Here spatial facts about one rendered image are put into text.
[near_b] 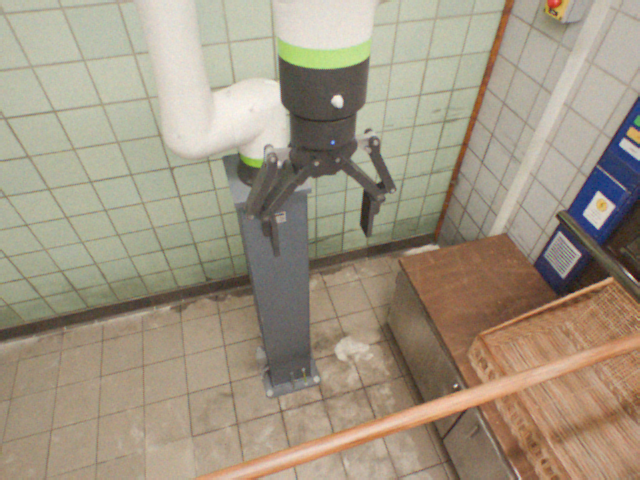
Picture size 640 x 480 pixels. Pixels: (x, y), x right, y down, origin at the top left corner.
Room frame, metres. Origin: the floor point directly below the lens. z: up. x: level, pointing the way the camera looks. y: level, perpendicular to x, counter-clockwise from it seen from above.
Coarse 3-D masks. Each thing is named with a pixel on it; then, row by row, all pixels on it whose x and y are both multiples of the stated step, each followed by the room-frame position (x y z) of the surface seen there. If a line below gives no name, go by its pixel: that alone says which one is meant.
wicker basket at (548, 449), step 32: (608, 288) 0.78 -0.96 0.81; (512, 320) 0.69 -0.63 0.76; (544, 320) 0.74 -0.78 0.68; (576, 320) 0.76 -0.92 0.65; (608, 320) 0.71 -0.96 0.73; (480, 352) 0.62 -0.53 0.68; (512, 352) 0.67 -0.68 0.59; (544, 352) 0.67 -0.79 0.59; (576, 384) 0.55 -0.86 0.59; (608, 384) 0.55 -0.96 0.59; (512, 416) 0.44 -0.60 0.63; (544, 416) 0.45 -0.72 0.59; (576, 416) 0.45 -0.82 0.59; (608, 416) 0.45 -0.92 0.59; (544, 448) 0.33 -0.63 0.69; (576, 448) 0.36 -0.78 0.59; (608, 448) 0.36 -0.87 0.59
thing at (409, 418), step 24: (624, 336) 0.39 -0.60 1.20; (552, 360) 0.34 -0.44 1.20; (576, 360) 0.34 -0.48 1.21; (600, 360) 0.34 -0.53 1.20; (480, 384) 0.30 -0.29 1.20; (504, 384) 0.30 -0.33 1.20; (528, 384) 0.30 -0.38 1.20; (408, 408) 0.26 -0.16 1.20; (432, 408) 0.26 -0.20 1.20; (456, 408) 0.26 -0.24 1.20; (336, 432) 0.22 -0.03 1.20; (360, 432) 0.22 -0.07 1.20; (384, 432) 0.22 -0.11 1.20; (264, 456) 0.18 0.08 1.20; (288, 456) 0.18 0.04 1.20; (312, 456) 0.18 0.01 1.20
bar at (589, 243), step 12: (564, 216) 0.75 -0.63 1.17; (576, 228) 0.71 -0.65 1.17; (588, 240) 0.67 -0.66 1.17; (588, 252) 0.65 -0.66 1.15; (600, 252) 0.63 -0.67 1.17; (600, 264) 0.61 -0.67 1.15; (612, 264) 0.59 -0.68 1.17; (612, 276) 0.57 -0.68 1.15; (624, 276) 0.56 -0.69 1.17; (624, 288) 0.54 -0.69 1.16; (636, 288) 0.52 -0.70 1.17; (636, 300) 0.50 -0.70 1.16
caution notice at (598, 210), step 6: (594, 198) 1.00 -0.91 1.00; (600, 198) 0.99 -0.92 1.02; (594, 204) 0.99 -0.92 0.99; (600, 204) 0.98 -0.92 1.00; (606, 204) 0.96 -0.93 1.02; (612, 204) 0.95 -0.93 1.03; (588, 210) 1.00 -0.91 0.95; (594, 210) 0.98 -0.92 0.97; (600, 210) 0.97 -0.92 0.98; (606, 210) 0.95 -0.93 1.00; (588, 216) 0.99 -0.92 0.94; (594, 216) 0.97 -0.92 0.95; (600, 216) 0.96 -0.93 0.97; (606, 216) 0.94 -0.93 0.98; (594, 222) 0.96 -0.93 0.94; (600, 222) 0.94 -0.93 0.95
